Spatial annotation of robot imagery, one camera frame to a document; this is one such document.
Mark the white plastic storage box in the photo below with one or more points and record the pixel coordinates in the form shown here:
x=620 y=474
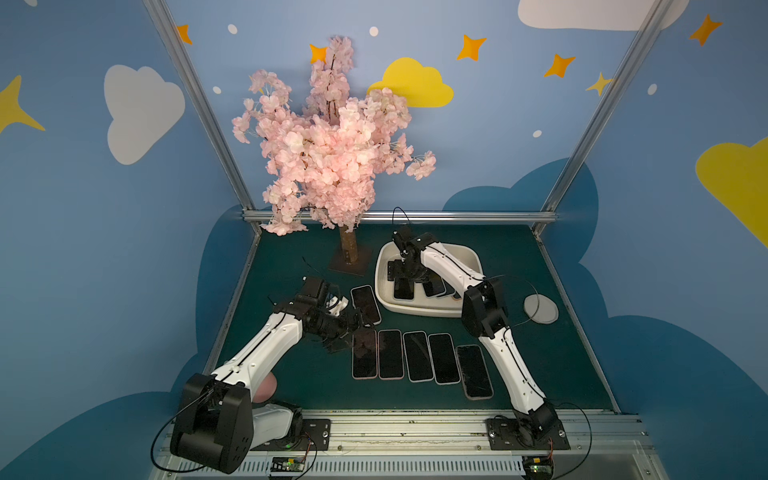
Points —
x=420 y=306

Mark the phone salmon case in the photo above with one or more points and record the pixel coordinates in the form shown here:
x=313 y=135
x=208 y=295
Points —
x=404 y=289

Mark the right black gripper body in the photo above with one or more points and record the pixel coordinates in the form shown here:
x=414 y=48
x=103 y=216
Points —
x=405 y=275

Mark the phone beige case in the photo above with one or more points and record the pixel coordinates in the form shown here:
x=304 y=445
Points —
x=475 y=377

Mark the right circuit board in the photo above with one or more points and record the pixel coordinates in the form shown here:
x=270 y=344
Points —
x=538 y=468

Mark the phone blue case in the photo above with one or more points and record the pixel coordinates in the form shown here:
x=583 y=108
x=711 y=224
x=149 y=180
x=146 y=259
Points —
x=434 y=287

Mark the left circuit board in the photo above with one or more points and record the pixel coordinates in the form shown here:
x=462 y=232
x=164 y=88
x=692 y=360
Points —
x=290 y=466

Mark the pink cherry blossom tree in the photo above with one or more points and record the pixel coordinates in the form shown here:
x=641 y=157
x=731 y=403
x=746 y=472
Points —
x=326 y=158

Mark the phone light pink case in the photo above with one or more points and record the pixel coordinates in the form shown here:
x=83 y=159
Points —
x=444 y=361

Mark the phone white case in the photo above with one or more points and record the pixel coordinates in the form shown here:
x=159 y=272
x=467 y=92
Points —
x=418 y=357

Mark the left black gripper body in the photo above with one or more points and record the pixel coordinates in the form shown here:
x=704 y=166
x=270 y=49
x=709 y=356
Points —
x=346 y=327

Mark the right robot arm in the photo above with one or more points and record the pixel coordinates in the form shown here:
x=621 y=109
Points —
x=484 y=315

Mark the phone cream case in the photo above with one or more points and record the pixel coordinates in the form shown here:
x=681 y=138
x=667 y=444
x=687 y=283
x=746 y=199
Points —
x=365 y=303

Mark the white round lid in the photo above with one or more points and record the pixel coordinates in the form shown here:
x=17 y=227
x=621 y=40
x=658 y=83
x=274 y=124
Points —
x=540 y=309

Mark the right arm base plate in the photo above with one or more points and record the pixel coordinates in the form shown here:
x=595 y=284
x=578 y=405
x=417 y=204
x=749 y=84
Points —
x=505 y=434

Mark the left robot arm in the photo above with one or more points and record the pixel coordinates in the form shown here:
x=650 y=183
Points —
x=216 y=424

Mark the pink spray bottle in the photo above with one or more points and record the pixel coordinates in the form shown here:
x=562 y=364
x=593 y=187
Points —
x=266 y=389

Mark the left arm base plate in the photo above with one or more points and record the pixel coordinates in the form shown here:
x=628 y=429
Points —
x=312 y=434

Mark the phone coral case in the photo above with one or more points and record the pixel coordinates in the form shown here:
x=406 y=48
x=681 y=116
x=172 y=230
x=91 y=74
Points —
x=364 y=354

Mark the circuit board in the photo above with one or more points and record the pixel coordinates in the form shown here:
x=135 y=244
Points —
x=538 y=468
x=290 y=466

